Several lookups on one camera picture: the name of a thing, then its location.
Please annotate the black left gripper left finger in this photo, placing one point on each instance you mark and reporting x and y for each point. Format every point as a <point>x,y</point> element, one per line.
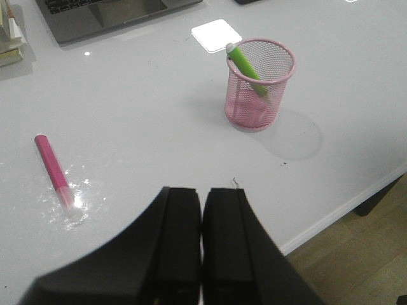
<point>155,260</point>

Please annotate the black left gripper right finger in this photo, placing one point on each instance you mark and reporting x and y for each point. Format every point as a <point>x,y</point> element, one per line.
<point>241,263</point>

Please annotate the pink marker pen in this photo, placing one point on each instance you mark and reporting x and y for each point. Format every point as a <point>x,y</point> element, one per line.
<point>57,177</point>

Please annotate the green marker pen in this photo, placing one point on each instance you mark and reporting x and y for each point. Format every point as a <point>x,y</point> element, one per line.
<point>236,55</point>

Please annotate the pink mesh pen holder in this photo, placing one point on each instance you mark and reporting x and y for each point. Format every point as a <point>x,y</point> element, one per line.
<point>259,70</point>

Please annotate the bottom yellow-edged book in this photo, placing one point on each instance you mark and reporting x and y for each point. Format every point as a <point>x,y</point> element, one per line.
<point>11,57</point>

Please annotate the grey open laptop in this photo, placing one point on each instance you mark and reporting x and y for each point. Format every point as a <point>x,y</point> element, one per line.
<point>71,20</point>

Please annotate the black mouse pad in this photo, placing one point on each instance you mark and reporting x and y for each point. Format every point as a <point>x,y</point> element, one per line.
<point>244,2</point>

